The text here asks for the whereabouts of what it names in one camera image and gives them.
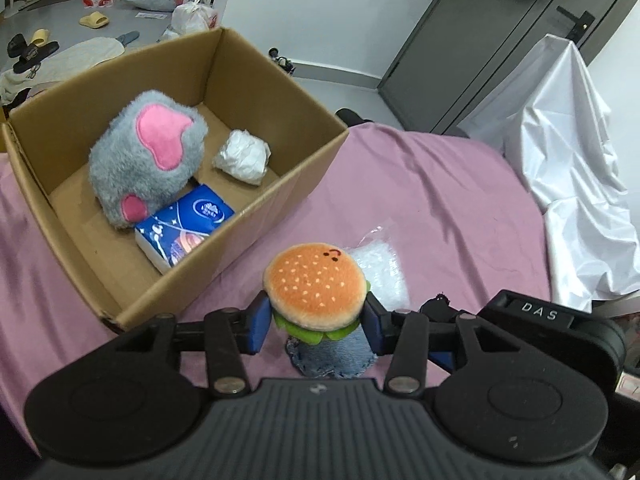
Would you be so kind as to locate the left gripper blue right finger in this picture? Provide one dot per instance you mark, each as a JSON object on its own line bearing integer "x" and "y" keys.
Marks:
{"x": 378, "y": 326}

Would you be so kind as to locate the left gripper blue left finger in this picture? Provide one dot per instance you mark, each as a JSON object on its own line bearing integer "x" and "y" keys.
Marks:
{"x": 259, "y": 316}

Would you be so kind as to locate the blue denim fabric piece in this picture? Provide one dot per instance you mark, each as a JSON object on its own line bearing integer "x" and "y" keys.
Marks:
{"x": 347, "y": 358}

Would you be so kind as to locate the plush hamburger toy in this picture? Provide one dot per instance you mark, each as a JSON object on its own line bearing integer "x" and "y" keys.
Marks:
{"x": 316, "y": 292}

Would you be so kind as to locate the grey pink plush paw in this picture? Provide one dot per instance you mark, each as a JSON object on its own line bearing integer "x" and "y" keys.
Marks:
{"x": 145, "y": 157}

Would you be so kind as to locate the black crochet toy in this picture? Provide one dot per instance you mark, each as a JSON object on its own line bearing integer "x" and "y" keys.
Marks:
{"x": 438, "y": 309}

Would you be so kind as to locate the clear bag of white pellets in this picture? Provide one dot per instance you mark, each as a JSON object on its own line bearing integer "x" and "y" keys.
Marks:
{"x": 376, "y": 254}

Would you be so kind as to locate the pink bed sheet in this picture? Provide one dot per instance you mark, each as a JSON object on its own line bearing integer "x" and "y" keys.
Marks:
{"x": 452, "y": 209}

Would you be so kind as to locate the blue tissue pack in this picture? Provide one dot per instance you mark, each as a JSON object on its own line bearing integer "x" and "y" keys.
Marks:
{"x": 170, "y": 234}

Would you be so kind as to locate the crumpled white tissue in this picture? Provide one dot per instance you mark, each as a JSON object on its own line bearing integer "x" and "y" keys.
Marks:
{"x": 244, "y": 157}

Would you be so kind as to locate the cardboard box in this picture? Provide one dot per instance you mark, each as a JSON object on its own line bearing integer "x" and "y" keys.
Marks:
{"x": 233, "y": 86}

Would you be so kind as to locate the white draped cloth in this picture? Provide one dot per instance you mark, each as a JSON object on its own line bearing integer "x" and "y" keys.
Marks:
{"x": 548, "y": 121}

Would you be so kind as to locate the black slipper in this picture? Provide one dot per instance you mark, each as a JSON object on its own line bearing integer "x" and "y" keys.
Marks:
{"x": 350, "y": 118}

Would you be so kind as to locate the grey sneakers pair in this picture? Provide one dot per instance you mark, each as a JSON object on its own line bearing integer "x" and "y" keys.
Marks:
{"x": 282, "y": 61}

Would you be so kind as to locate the grey door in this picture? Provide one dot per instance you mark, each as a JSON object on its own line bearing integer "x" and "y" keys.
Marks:
{"x": 461, "y": 49}

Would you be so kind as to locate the white plastic bag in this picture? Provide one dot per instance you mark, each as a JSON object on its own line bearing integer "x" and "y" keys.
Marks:
{"x": 193, "y": 16}

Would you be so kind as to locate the cream cloth on floor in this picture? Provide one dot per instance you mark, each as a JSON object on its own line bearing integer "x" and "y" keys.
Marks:
{"x": 61, "y": 66}

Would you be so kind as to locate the yellow slipper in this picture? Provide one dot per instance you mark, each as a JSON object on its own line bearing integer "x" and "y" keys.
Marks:
{"x": 94, "y": 20}

